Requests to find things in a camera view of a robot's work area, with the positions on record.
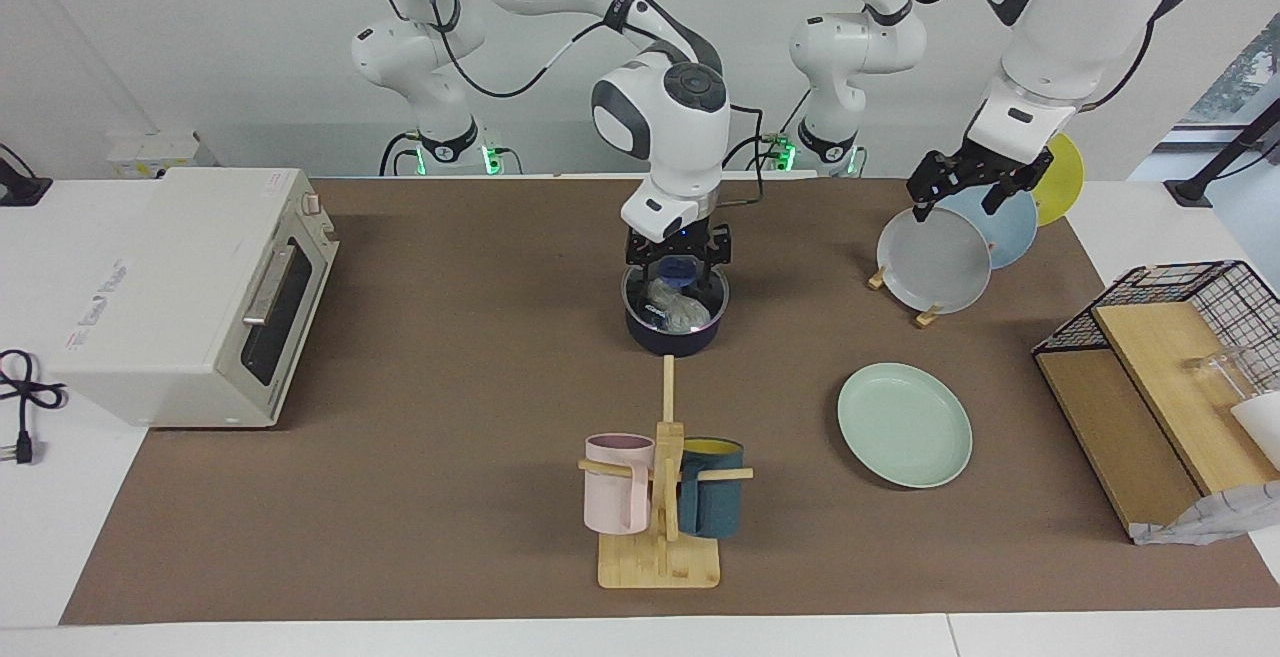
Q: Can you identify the white toaster oven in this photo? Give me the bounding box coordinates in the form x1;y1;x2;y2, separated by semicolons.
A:
45;169;339;429

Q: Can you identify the glass lid with blue knob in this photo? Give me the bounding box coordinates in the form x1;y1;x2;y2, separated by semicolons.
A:
622;257;731;334

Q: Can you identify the light green plate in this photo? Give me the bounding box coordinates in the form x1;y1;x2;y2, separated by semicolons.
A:
837;361;973;488

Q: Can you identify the yellow plate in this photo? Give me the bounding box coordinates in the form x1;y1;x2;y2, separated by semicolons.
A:
1030;133;1085;228

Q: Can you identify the white cup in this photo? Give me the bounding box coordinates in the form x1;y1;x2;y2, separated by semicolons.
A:
1230;392;1280;468

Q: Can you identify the grey plate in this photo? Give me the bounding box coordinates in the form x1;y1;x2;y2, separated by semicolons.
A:
878;206;993;315

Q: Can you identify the window with green foliage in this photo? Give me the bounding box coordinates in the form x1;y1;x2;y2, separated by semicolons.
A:
1180;12;1280;128

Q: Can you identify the light wooden board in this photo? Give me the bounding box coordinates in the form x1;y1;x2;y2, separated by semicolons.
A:
1092;302;1280;496

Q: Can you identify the black stand with foot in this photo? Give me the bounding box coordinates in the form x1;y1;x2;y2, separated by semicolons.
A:
1165;97;1280;206

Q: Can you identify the black power cord with plug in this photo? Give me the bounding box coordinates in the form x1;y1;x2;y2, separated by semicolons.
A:
0;349;67;466

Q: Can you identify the light blue plate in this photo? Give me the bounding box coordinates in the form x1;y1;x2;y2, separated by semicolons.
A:
935;182;1039;270

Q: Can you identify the white wall socket box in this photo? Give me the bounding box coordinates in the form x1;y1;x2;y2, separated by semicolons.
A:
108;130;216;178

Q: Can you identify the dark teal mug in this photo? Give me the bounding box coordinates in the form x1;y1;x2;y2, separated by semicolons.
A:
677;437;745;539

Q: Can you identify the black base cable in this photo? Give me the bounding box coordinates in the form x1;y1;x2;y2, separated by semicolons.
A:
722;87;811;173
379;132;421;178

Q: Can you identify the black table clamp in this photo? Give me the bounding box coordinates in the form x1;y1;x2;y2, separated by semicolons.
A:
0;144;53;206

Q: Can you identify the wooden mug stand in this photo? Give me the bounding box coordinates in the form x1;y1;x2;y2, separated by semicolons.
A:
578;355;753;590

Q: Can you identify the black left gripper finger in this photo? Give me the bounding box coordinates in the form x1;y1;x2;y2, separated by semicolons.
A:
982;152;1053;216
907;152;951;223

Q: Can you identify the pink mug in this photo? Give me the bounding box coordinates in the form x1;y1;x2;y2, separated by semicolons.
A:
584;434;656;535

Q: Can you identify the wooden plate rack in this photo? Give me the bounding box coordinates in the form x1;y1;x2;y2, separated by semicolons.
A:
868;237;1001;328

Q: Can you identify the brown table mat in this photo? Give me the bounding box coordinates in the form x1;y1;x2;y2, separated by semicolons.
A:
60;177;1280;626

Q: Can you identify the dark blue saucepan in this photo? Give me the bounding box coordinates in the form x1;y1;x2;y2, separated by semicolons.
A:
622;267;731;357

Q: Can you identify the black wire basket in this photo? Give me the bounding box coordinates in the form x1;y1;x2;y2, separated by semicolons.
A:
1032;260;1280;398

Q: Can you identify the clear glass cup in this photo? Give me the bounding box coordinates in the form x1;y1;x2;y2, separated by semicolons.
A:
1185;349;1263;408

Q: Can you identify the dark wooden board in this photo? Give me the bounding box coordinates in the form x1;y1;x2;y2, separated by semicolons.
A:
1036;349;1201;533

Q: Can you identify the grey patterned cloth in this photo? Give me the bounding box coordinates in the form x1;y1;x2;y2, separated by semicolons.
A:
1130;482;1280;546

